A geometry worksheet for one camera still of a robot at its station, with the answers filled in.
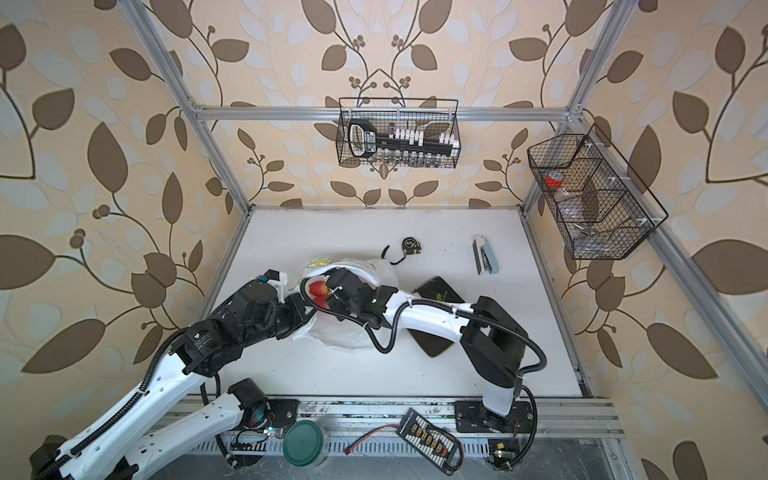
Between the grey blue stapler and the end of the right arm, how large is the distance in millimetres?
490

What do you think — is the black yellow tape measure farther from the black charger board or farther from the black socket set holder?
the black charger board

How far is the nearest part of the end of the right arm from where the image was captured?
0.60m

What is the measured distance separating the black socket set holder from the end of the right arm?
406 millimetres

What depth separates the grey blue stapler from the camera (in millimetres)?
1013

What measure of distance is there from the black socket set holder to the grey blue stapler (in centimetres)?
37

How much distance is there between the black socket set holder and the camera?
0.83 metres

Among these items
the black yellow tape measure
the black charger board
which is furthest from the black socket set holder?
the black charger board

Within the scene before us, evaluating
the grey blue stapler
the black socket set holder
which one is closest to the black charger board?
the grey blue stapler

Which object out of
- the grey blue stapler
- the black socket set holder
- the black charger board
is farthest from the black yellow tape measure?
the black charger board

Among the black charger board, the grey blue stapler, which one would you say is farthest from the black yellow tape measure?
the black charger board

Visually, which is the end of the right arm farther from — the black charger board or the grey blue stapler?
the grey blue stapler

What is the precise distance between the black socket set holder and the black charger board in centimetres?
71

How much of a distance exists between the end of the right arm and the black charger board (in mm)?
314
